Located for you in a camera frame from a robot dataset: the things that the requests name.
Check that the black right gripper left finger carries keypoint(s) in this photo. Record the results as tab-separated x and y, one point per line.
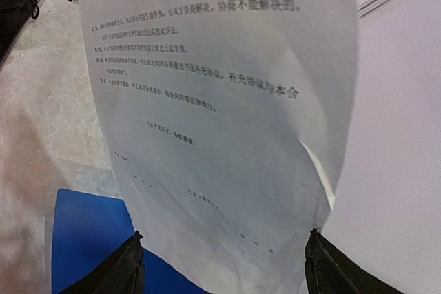
123	271

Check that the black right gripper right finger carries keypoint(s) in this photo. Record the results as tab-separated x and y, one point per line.
328	270

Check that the blue plastic folder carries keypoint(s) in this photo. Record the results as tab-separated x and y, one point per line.
87	229

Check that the white printed paper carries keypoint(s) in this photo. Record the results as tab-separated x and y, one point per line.
227	124

